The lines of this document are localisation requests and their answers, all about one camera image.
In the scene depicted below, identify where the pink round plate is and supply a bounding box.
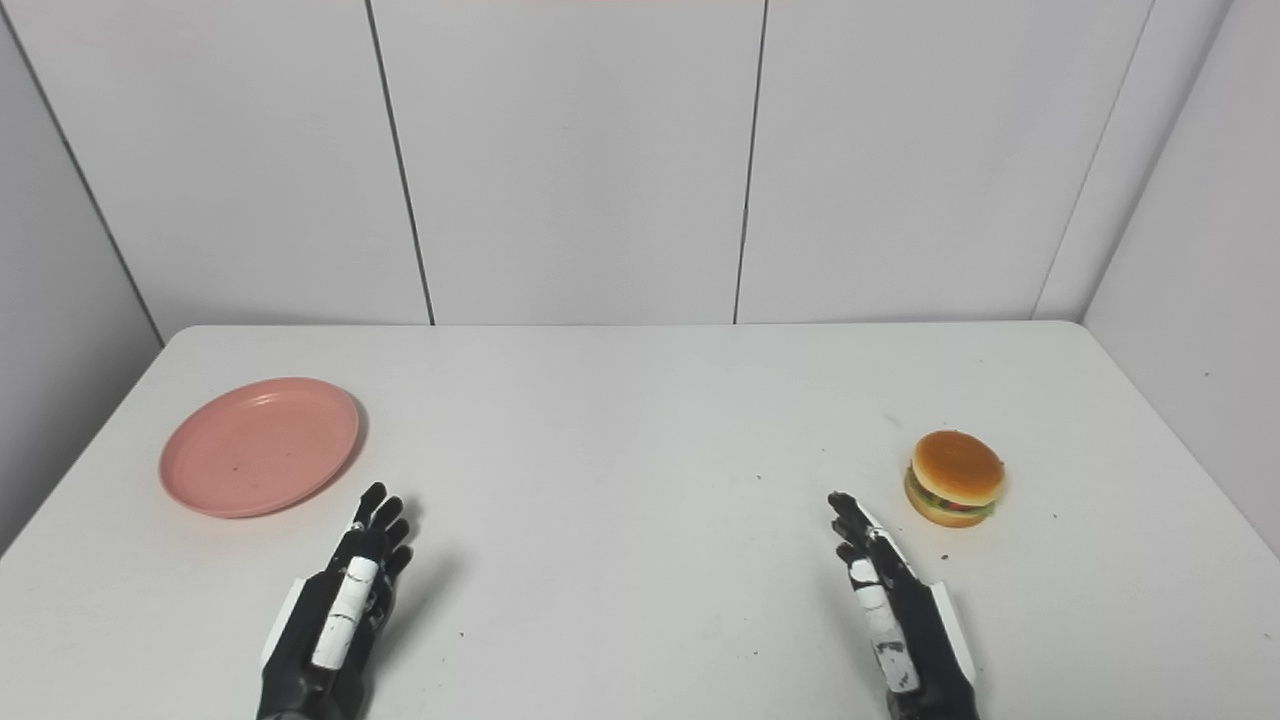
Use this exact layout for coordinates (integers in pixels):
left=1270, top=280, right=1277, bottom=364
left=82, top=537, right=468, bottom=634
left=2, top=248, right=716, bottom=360
left=159, top=377, right=361, bottom=519

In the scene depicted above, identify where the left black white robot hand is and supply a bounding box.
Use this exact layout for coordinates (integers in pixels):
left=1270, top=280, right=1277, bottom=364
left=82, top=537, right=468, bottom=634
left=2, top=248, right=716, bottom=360
left=256, top=483, right=415, bottom=720

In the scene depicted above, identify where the toy hamburger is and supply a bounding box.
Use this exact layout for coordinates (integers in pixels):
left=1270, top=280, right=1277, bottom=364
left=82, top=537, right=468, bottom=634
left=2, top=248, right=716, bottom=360
left=905, top=430, right=1006, bottom=529

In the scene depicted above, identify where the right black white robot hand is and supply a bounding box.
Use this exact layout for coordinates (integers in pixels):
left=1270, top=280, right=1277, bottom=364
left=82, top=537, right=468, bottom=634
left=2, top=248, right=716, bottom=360
left=827, top=491, right=982, bottom=720

